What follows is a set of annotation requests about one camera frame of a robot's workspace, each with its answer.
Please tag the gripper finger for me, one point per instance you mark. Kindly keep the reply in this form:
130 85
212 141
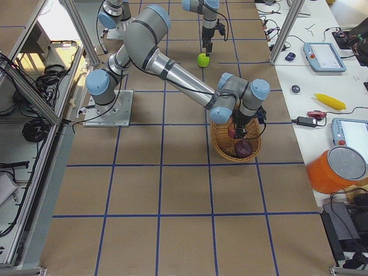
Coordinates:
242 132
208 48

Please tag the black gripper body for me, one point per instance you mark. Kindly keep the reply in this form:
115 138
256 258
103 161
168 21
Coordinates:
240 119
207 33

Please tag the red yellow apple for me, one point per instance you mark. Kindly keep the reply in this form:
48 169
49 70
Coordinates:
232 131

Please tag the dark red apple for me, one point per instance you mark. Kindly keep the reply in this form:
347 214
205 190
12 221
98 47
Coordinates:
243 149

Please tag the green apple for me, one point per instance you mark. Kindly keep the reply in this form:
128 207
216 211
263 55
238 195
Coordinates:
203 60

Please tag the wicker basket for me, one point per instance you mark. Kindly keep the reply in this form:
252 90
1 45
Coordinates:
225 145

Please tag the round grey puck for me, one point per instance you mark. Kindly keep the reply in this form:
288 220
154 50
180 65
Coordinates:
295 89

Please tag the red small tool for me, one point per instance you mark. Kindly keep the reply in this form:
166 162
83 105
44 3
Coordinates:
318 115

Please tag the dark checkered pouch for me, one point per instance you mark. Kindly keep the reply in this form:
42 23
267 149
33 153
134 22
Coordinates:
290 56

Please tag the yellow toy corn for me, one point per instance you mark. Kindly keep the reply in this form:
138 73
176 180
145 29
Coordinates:
330 101

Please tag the orange round object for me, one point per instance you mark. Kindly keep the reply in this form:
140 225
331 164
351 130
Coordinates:
336 169

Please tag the blue teach pendant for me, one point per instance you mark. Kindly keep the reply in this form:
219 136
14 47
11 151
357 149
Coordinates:
323 57
350 132

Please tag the right frame post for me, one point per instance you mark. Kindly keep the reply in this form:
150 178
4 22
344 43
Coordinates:
288 23

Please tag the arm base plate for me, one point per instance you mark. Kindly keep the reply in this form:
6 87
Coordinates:
115 34
116 114

